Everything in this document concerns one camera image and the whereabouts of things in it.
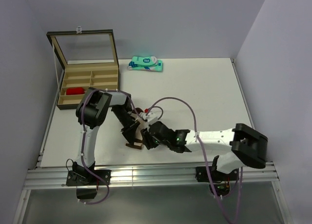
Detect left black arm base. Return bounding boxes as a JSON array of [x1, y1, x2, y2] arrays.
[[66, 169, 111, 200]]

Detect black compartment organizer box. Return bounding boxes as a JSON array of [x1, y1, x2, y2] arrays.
[[46, 27, 120, 110]]

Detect red sock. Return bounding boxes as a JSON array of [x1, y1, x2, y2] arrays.
[[66, 87, 85, 96]]

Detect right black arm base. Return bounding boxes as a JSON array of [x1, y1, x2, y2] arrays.
[[195, 166, 239, 196]]

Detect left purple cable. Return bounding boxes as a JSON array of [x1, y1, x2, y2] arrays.
[[79, 89, 164, 205]]

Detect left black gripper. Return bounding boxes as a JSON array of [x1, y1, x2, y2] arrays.
[[113, 105, 140, 146]]

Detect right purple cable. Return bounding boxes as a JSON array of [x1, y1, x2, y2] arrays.
[[146, 96, 244, 224]]

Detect aluminium front rail frame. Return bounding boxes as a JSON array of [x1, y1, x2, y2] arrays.
[[13, 152, 293, 224]]

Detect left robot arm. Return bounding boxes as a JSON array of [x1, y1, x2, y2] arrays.
[[73, 87, 139, 184]]

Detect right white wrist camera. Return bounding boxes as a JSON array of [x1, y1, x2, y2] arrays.
[[140, 112, 158, 127]]

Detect beige brown striped sock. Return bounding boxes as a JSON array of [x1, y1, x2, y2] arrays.
[[125, 110, 144, 150]]

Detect purple cable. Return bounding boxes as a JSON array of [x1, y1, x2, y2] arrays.
[[79, 89, 164, 205], [146, 96, 244, 224]]

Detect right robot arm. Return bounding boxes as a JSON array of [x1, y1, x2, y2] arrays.
[[141, 121, 268, 180]]

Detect teal patterned folded socks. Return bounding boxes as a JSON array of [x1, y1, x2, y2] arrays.
[[127, 56, 163, 72]]

